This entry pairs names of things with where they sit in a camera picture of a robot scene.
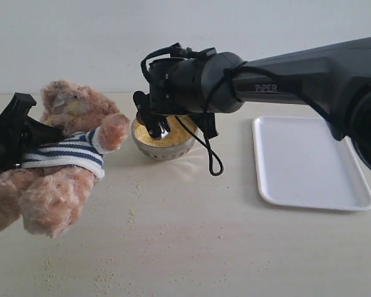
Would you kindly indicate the white rectangular plastic tray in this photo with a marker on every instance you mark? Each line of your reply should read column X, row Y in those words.
column 299, row 164

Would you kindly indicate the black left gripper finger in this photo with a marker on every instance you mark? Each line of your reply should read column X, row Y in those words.
column 35, row 134
column 18, row 108

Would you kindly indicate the black Piper right robot arm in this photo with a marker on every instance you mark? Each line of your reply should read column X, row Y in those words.
column 334, row 80

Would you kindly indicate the dark red wooden spoon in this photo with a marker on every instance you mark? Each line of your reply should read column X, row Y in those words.
column 139, row 119

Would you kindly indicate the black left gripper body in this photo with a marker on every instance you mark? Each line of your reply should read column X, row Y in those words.
column 11, row 138

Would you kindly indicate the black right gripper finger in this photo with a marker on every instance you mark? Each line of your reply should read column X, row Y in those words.
column 163, row 125
column 142, row 103

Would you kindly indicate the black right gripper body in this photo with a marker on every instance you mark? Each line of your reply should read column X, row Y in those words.
column 176, row 85

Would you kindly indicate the steel bowl of millet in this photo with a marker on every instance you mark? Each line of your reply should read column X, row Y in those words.
column 178, row 142

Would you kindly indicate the tan teddy bear striped sweater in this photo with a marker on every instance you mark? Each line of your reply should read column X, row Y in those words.
column 52, row 184

